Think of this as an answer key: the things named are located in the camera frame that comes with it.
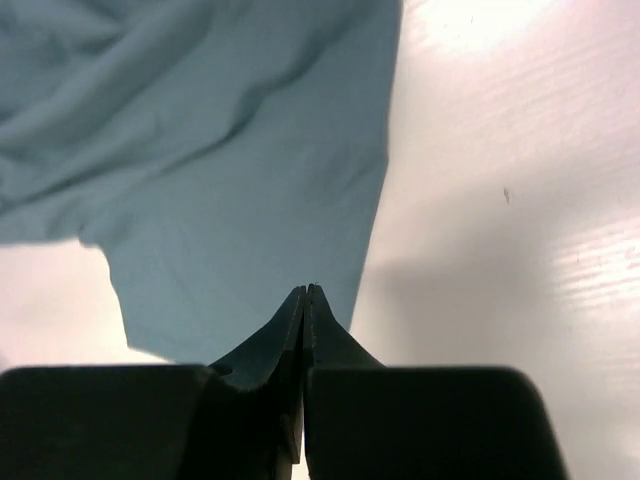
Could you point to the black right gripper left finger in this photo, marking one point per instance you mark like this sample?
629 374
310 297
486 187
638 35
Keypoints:
237 418

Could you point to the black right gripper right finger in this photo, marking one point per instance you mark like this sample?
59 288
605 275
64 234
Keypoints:
364 420

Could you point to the teal blue t-shirt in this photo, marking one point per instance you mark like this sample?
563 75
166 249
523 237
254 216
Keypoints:
218 153

